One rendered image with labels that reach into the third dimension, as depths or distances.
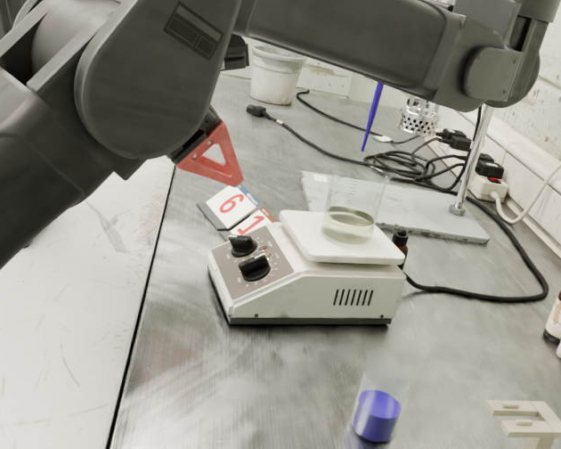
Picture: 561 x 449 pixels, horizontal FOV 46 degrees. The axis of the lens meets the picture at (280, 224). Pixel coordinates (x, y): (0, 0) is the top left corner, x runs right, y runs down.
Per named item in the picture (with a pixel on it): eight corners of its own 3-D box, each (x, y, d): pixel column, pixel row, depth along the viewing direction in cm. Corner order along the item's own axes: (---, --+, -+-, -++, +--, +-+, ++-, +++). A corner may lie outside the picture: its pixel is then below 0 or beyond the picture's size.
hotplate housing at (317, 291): (226, 328, 70) (239, 261, 67) (203, 268, 82) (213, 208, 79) (410, 328, 78) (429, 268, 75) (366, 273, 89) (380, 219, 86)
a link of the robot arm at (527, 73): (452, -1, 53) (501, 12, 47) (510, 12, 55) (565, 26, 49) (427, 85, 56) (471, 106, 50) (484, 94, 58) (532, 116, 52)
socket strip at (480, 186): (477, 200, 129) (483, 178, 127) (423, 141, 165) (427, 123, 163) (504, 204, 129) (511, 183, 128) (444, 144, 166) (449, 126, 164)
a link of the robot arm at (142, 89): (432, 14, 52) (54, -166, 31) (532, 41, 45) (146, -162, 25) (375, 162, 55) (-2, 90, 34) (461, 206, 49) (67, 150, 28)
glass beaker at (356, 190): (327, 251, 73) (345, 179, 70) (309, 226, 78) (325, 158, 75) (385, 254, 75) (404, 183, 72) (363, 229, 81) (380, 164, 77)
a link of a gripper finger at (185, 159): (252, 149, 79) (199, 91, 74) (267, 170, 72) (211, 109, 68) (208, 187, 79) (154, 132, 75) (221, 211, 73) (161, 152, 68)
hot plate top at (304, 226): (307, 262, 70) (309, 254, 70) (275, 215, 81) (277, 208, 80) (407, 265, 75) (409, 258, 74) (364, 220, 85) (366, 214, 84)
